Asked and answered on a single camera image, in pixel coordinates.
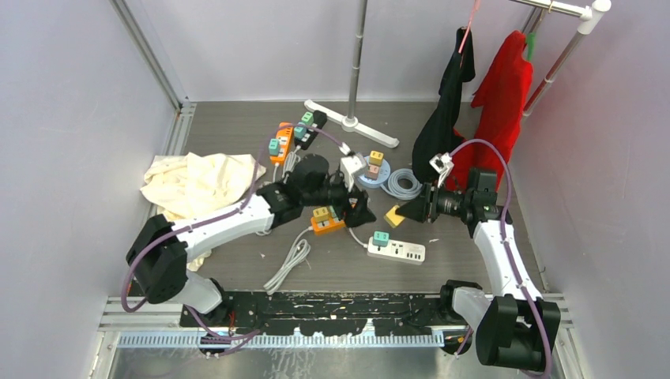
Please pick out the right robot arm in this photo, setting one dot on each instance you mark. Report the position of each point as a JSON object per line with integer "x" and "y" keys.
{"x": 515, "y": 328}

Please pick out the green adapter on orange strip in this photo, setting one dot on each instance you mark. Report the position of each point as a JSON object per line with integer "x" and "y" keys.
{"x": 333, "y": 212}

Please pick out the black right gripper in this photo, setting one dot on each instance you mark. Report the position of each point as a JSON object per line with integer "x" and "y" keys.
{"x": 415, "y": 209}

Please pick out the yellow adapter on orange strip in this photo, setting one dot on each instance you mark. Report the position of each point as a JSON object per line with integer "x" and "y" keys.
{"x": 321, "y": 214}

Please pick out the black power strip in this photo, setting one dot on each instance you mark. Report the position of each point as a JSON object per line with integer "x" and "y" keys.
{"x": 320, "y": 119}

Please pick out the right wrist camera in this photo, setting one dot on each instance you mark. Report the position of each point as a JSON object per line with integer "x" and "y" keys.
{"x": 443, "y": 165}

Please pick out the teal plug adapter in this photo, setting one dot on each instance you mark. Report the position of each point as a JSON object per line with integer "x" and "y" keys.
{"x": 380, "y": 238}

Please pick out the green adapter on black strip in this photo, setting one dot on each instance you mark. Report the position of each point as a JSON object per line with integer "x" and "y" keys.
{"x": 307, "y": 119}

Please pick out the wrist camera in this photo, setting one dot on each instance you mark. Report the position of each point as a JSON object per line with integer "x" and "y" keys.
{"x": 443, "y": 165}
{"x": 352, "y": 166}

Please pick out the yellow plug adapter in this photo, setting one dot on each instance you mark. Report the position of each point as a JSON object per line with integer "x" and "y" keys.
{"x": 393, "y": 218}

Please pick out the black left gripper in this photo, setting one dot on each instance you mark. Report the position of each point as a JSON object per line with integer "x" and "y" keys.
{"x": 360, "y": 211}

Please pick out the orange power strip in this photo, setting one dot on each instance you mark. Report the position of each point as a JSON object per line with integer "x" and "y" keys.
{"x": 285, "y": 135}
{"x": 326, "y": 224}

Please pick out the round blue power socket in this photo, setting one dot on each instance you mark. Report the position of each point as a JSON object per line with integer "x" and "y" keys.
{"x": 375, "y": 183}

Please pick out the white power strip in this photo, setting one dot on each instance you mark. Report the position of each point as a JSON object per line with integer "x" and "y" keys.
{"x": 404, "y": 252}

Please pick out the teal adapter on orange strip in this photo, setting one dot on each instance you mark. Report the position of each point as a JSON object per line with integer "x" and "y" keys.
{"x": 274, "y": 147}

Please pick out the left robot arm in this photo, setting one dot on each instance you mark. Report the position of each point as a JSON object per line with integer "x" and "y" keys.
{"x": 158, "y": 258}

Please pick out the white clothes rack stand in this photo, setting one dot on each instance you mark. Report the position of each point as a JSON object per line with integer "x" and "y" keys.
{"x": 349, "y": 122}

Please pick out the yellow adapter on round socket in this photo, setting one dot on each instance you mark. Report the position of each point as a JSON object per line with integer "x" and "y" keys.
{"x": 376, "y": 158}

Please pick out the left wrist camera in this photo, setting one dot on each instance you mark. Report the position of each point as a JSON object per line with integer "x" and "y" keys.
{"x": 352, "y": 166}

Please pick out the red hanging garment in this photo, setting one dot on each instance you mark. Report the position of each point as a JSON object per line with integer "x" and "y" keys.
{"x": 501, "y": 96}

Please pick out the cream cloth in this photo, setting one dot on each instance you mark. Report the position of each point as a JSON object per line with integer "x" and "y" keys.
{"x": 184, "y": 187}

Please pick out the black hanging garment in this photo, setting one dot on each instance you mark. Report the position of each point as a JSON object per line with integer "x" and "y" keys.
{"x": 438, "y": 135}

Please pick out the teal adapter on black strip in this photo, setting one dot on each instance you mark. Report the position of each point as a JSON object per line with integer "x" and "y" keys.
{"x": 299, "y": 131}

